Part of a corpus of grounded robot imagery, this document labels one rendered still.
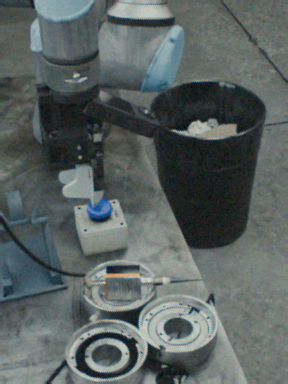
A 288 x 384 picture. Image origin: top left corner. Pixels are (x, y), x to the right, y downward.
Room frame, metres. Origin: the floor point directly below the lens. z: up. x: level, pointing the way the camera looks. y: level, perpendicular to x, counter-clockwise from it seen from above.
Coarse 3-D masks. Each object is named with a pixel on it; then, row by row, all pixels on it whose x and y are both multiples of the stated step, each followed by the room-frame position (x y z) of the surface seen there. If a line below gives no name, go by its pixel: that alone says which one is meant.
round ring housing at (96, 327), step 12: (96, 324) 0.71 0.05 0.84; (108, 324) 0.72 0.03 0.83; (120, 324) 0.71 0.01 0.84; (72, 336) 0.69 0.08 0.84; (84, 336) 0.70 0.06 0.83; (132, 336) 0.70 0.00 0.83; (72, 348) 0.68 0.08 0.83; (96, 348) 0.68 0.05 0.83; (108, 348) 0.69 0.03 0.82; (120, 348) 0.68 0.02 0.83; (144, 348) 0.67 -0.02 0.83; (72, 360) 0.66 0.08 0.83; (96, 360) 0.68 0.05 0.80; (120, 360) 0.68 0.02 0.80; (144, 360) 0.65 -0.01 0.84; (72, 372) 0.64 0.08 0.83; (132, 372) 0.63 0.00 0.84; (144, 372) 0.64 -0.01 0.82
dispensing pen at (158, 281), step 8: (112, 272) 0.78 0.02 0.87; (120, 272) 0.78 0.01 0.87; (128, 272) 0.78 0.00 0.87; (136, 272) 0.78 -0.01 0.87; (88, 280) 0.78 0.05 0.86; (96, 280) 0.78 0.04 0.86; (104, 280) 0.78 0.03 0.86; (144, 280) 0.77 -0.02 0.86; (152, 280) 0.77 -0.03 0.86; (160, 280) 0.77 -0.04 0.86; (168, 280) 0.77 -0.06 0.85; (176, 280) 0.77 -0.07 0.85; (184, 280) 0.77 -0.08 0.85; (192, 280) 0.77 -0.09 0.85; (88, 288) 0.77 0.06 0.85
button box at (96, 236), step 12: (84, 216) 0.94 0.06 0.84; (108, 216) 0.93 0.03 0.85; (120, 216) 0.93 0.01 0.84; (84, 228) 0.91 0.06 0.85; (96, 228) 0.91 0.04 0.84; (108, 228) 0.91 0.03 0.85; (120, 228) 0.91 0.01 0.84; (84, 240) 0.90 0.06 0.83; (96, 240) 0.90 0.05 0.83; (108, 240) 0.90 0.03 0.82; (120, 240) 0.91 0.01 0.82; (84, 252) 0.90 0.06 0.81; (96, 252) 0.90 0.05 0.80
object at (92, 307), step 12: (108, 264) 0.83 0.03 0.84; (120, 264) 0.83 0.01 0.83; (132, 264) 0.83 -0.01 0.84; (96, 276) 0.82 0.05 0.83; (144, 276) 0.81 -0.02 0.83; (84, 288) 0.78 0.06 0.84; (156, 288) 0.78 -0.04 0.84; (84, 300) 0.77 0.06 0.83; (108, 300) 0.77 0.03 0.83; (132, 300) 0.76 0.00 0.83; (96, 312) 0.75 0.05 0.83; (108, 312) 0.74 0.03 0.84; (120, 312) 0.73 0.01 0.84; (132, 312) 0.74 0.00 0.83; (132, 324) 0.74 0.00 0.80
